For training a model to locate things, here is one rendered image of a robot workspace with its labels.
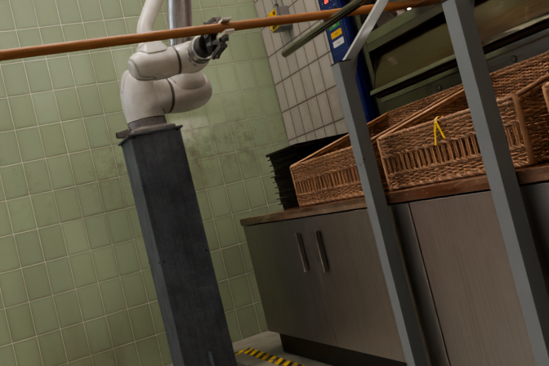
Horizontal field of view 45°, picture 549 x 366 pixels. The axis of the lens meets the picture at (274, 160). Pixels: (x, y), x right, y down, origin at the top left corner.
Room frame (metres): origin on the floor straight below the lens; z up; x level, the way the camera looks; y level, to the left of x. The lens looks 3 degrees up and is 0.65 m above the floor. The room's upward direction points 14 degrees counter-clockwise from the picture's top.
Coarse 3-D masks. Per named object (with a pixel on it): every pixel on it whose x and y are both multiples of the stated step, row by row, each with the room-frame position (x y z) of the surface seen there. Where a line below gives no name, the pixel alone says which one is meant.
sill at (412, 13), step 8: (424, 0) 2.31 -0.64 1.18; (432, 0) 2.27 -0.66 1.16; (440, 0) 2.23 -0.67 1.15; (416, 8) 2.35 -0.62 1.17; (424, 8) 2.31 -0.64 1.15; (400, 16) 2.44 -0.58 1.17; (408, 16) 2.40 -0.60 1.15; (416, 16) 2.36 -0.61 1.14; (384, 24) 2.54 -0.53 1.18; (392, 24) 2.49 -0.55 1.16; (400, 24) 2.45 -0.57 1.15; (376, 32) 2.59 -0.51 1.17; (384, 32) 2.55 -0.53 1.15; (368, 40) 2.65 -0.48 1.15
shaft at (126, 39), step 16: (416, 0) 2.39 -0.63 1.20; (272, 16) 2.15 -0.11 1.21; (288, 16) 2.17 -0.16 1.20; (304, 16) 2.19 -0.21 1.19; (320, 16) 2.22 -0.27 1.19; (144, 32) 1.97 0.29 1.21; (160, 32) 1.98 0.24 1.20; (176, 32) 2.00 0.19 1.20; (192, 32) 2.02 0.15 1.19; (208, 32) 2.05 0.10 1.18; (16, 48) 1.81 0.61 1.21; (32, 48) 1.82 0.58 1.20; (48, 48) 1.84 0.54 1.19; (64, 48) 1.86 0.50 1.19; (80, 48) 1.88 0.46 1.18; (96, 48) 1.91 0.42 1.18
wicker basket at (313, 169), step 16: (432, 96) 2.33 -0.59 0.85; (448, 96) 2.05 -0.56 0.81; (400, 112) 2.52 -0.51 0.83; (416, 112) 2.42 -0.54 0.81; (368, 128) 2.56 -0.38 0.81; (384, 128) 2.59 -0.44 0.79; (336, 144) 2.49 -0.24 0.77; (304, 160) 2.44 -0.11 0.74; (320, 160) 2.18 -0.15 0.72; (336, 160) 2.10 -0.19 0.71; (352, 160) 2.01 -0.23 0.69; (304, 176) 2.33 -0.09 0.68; (320, 176) 2.23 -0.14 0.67; (336, 176) 2.13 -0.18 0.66; (384, 176) 1.93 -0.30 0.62; (304, 192) 2.36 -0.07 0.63; (320, 192) 2.25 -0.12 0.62; (336, 192) 2.14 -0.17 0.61; (352, 192) 2.06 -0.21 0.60
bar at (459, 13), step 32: (384, 0) 1.86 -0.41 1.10; (448, 0) 1.35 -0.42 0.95; (320, 32) 2.26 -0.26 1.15; (352, 64) 1.80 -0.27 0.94; (480, 64) 1.34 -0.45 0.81; (352, 96) 1.77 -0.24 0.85; (480, 96) 1.33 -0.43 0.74; (352, 128) 1.78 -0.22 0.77; (480, 128) 1.35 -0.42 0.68; (512, 192) 1.34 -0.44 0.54; (384, 224) 1.77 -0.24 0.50; (512, 224) 1.33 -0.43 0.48; (384, 256) 1.78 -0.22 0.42; (512, 256) 1.35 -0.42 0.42; (544, 288) 1.34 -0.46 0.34; (416, 320) 1.78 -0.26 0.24; (544, 320) 1.34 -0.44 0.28; (416, 352) 1.77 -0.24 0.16; (544, 352) 1.34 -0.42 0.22
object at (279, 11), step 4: (276, 8) 3.14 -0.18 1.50; (280, 8) 3.15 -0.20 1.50; (284, 8) 3.16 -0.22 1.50; (276, 12) 3.14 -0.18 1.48; (280, 12) 3.15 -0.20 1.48; (284, 12) 3.16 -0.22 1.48; (288, 12) 3.17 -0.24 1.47; (268, 16) 3.22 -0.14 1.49; (288, 24) 3.16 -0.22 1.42; (272, 28) 3.21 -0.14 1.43; (276, 28) 3.17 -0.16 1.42; (280, 28) 3.17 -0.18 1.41; (284, 28) 3.19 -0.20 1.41; (272, 32) 3.22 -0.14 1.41; (276, 32) 3.23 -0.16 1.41
